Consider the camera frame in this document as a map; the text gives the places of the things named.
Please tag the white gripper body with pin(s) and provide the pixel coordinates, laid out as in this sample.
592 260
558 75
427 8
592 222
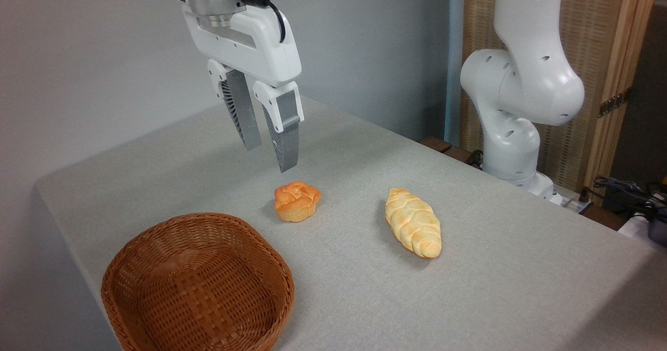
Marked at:
255 41

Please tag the braided long bread loaf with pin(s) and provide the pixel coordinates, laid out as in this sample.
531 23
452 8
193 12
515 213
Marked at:
414 223

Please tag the brown wicker basket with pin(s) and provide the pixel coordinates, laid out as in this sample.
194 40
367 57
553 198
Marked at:
198 288

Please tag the black screen hinge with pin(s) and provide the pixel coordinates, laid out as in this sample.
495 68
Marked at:
615 102

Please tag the bamboo folding screen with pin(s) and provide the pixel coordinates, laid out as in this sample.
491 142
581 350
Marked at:
599 38

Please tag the light blue vertical pipe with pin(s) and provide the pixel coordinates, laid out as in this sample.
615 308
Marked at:
454 54

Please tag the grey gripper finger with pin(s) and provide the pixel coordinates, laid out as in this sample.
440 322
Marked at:
286 137
245 116

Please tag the dark grey box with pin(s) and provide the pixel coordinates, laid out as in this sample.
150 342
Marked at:
659 231

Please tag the grey tablecloth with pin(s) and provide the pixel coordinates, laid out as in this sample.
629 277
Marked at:
469 299

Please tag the round orange bread roll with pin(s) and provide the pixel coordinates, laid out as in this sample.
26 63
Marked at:
297 201

